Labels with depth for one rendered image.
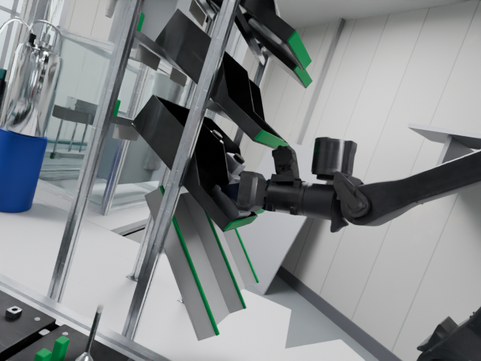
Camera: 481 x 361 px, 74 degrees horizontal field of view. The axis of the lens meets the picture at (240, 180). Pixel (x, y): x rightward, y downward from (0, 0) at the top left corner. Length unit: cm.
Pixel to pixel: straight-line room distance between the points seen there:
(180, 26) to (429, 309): 270
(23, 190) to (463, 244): 269
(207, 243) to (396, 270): 247
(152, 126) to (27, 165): 74
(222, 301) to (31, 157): 86
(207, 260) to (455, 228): 238
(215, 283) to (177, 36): 49
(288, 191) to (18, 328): 46
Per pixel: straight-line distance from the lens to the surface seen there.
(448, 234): 290
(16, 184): 131
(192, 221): 72
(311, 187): 53
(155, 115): 63
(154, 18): 168
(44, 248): 112
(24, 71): 127
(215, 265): 71
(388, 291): 310
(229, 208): 58
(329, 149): 52
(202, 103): 54
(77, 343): 60
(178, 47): 64
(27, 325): 63
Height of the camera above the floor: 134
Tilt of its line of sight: 7 degrees down
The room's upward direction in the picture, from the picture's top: 19 degrees clockwise
